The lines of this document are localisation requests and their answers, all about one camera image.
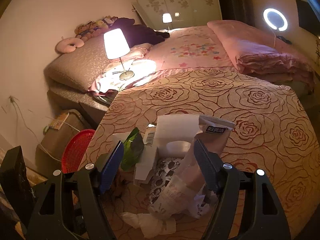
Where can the brown bedside cabinet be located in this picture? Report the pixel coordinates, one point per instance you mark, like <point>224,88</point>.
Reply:
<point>50,150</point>

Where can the brown patterned headboard cushion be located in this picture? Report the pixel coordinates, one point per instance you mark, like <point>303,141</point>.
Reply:
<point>79,69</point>

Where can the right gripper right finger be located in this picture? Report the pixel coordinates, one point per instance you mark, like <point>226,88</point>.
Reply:
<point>248,206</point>

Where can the red plastic mesh basket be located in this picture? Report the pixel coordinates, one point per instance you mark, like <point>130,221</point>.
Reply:
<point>75,150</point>

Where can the white shade table lamp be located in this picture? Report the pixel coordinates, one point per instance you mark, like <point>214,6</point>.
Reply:
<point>116,47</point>

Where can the white foam block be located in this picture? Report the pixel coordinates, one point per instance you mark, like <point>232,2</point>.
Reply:
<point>175,133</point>

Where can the pink floral bed sheet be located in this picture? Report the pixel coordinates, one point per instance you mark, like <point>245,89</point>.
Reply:
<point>186,49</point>

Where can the white cardboard box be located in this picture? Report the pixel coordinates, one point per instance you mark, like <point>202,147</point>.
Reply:
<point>145,168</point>

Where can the green snack wrapper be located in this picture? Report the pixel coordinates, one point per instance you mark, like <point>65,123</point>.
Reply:
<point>133,148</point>

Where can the white tissue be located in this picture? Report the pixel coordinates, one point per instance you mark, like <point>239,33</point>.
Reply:
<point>149,225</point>

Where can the wall mounted black television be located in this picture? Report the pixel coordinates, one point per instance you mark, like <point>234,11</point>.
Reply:
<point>307,18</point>

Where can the small book on cabinet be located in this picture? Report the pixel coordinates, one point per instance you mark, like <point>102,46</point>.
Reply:
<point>58,122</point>

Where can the pink pillow under lamp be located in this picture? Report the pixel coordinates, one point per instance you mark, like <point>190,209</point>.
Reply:
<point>137,52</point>

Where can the floral sliding wardrobe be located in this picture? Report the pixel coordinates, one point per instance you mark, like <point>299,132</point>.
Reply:
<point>184,13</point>

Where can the silver pill blister pack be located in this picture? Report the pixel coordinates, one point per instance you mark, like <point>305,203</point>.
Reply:
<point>164,171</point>

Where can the small distant lamp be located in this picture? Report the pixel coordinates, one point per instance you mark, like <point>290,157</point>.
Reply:
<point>167,19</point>

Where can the pink neck pillow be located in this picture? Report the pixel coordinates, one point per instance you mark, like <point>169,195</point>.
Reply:
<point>69,45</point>

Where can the white ring light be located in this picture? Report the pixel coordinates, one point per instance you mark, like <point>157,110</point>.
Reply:
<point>276,22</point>

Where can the folded pink quilt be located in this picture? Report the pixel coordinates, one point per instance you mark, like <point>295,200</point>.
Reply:
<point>257,53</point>

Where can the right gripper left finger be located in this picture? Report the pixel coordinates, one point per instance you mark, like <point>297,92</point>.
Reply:
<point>53,215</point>

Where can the brown plush toys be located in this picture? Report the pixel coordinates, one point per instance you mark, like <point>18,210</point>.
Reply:
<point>94,28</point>

